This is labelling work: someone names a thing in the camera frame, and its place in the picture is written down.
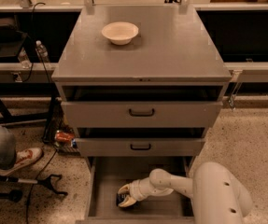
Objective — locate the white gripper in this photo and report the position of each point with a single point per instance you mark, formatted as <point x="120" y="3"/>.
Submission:
<point x="135" y="191"/>

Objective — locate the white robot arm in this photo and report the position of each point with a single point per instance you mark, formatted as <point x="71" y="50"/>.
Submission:
<point x="217" y="196"/>

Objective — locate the grey bottom drawer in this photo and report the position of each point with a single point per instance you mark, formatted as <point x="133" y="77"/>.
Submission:
<point x="111" y="173"/>

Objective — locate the grey drawer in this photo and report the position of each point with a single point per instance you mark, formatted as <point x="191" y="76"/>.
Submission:
<point x="175" y="106"/>
<point x="111" y="173"/>
<point x="115" y="142"/>

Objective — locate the grey middle drawer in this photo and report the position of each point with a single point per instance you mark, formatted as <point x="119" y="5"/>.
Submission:
<point x="115" y="142"/>

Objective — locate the grey top drawer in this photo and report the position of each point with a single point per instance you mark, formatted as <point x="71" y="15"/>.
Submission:
<point x="175" y="106"/>

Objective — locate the black reacher grabber tool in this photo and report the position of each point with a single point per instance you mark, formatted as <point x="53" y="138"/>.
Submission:
<point x="44" y="182"/>

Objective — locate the orange snack bag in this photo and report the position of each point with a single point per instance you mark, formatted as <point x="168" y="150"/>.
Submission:
<point x="64" y="137"/>

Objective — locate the white and orange sneaker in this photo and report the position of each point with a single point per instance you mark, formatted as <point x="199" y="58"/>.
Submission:
<point x="19" y="160"/>

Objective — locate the clear water bottle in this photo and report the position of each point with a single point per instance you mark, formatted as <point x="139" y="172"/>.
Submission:
<point x="42" y="52"/>
<point x="24" y="59"/>

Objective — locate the black metal stand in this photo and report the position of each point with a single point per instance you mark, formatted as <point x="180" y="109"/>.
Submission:
<point x="27" y="89"/>

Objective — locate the black middle drawer handle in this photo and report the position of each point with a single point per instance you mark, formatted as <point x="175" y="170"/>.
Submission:
<point x="140" y="148"/>

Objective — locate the black drawer handle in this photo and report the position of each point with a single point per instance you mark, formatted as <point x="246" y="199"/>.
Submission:
<point x="135" y="113"/>
<point x="140" y="148"/>

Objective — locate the black top drawer handle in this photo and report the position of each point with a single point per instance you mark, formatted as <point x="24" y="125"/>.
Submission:
<point x="135" y="113"/>

